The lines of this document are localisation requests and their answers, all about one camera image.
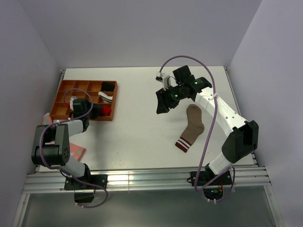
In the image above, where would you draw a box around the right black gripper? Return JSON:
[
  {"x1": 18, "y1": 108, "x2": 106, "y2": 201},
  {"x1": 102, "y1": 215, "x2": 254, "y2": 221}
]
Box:
[{"x1": 156, "y1": 84, "x2": 186, "y2": 114}]

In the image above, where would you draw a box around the red christmas sock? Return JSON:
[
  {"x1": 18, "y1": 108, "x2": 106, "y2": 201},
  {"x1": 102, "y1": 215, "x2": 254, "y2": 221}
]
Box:
[{"x1": 100, "y1": 105, "x2": 112, "y2": 116}]

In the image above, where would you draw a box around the brown striped sock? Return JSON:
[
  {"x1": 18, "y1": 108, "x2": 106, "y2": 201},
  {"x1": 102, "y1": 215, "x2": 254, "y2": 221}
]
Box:
[{"x1": 175, "y1": 104, "x2": 205, "y2": 153}]

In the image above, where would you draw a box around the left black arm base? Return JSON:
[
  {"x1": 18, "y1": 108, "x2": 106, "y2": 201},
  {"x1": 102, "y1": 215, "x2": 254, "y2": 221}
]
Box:
[{"x1": 64, "y1": 174, "x2": 108, "y2": 191}]

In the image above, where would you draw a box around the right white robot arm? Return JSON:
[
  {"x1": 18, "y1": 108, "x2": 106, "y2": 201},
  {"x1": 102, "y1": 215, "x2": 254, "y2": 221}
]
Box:
[{"x1": 156, "y1": 66, "x2": 259, "y2": 184}]

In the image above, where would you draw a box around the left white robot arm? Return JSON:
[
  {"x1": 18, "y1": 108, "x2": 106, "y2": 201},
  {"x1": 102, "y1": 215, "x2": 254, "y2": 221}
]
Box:
[{"x1": 31, "y1": 96, "x2": 111, "y2": 189}]

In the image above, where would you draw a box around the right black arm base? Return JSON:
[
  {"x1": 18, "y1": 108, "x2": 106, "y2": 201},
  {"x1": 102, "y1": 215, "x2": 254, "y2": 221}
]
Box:
[{"x1": 187, "y1": 170, "x2": 232, "y2": 186}]

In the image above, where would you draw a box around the orange compartment tray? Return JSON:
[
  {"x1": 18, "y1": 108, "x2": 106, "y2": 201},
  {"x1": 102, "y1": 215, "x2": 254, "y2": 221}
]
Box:
[{"x1": 50, "y1": 80, "x2": 118, "y2": 121}]

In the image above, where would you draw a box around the white black rolled sock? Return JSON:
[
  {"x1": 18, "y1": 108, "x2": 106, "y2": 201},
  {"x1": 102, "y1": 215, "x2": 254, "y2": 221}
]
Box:
[{"x1": 98, "y1": 91, "x2": 113, "y2": 103}]

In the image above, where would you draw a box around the pink patterned sock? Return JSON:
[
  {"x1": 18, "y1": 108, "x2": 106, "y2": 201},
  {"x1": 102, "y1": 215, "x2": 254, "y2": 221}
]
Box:
[{"x1": 42, "y1": 113, "x2": 86, "y2": 161}]

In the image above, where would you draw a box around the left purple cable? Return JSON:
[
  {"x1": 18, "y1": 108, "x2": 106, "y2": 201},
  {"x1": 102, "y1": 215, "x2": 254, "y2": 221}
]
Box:
[{"x1": 39, "y1": 88, "x2": 109, "y2": 209}]

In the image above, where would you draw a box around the purple cable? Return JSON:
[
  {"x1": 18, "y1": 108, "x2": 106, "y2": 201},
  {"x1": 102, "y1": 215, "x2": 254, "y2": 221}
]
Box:
[
  {"x1": 39, "y1": 88, "x2": 109, "y2": 209},
  {"x1": 159, "y1": 55, "x2": 236, "y2": 204}
]

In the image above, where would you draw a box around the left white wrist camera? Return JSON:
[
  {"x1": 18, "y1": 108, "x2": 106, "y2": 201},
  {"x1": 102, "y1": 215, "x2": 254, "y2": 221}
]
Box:
[{"x1": 65, "y1": 96, "x2": 77, "y2": 111}]

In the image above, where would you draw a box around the aluminium frame rail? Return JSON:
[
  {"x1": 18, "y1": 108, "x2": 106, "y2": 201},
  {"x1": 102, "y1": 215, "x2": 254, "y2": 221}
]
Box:
[{"x1": 22, "y1": 166, "x2": 271, "y2": 194}]

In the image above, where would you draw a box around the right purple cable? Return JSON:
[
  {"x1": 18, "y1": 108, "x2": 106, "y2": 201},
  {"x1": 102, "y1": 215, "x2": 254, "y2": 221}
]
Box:
[{"x1": 159, "y1": 55, "x2": 236, "y2": 204}]

